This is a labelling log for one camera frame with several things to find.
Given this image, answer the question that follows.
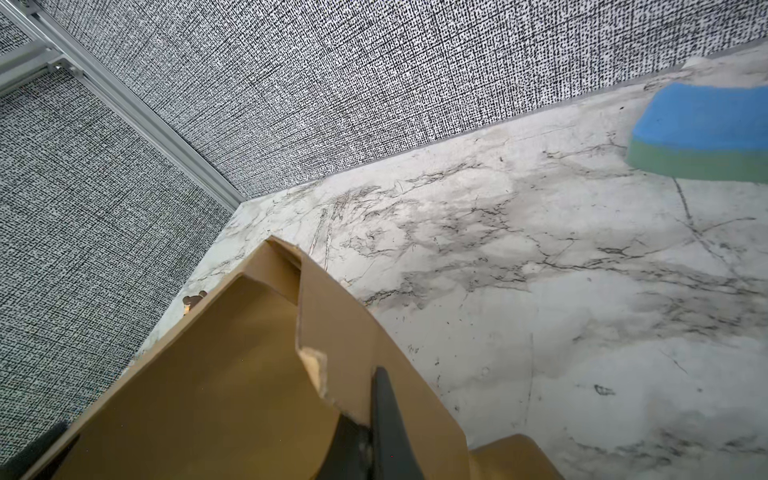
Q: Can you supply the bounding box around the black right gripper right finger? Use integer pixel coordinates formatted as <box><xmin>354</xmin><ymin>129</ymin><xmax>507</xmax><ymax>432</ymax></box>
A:
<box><xmin>370</xmin><ymin>367</ymin><xmax>425</xmax><ymax>480</ymax></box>

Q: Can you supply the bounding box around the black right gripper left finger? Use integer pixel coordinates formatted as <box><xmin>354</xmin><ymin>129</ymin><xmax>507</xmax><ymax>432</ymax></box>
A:
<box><xmin>315</xmin><ymin>415</ymin><xmax>372</xmax><ymax>480</ymax></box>

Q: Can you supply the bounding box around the brown cardboard box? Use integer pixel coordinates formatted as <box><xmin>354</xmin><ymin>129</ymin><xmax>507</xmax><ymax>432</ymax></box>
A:
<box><xmin>20</xmin><ymin>235</ymin><xmax>565</xmax><ymax>480</ymax></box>

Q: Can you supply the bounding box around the small brown yellow toy figure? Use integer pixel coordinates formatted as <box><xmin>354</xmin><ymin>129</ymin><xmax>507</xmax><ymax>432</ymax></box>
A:
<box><xmin>182</xmin><ymin>290</ymin><xmax>207</xmax><ymax>315</ymax></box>

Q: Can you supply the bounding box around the blue green sponge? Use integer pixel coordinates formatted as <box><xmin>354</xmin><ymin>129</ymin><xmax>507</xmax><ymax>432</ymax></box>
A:
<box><xmin>625</xmin><ymin>83</ymin><xmax>767</xmax><ymax>184</ymax></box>

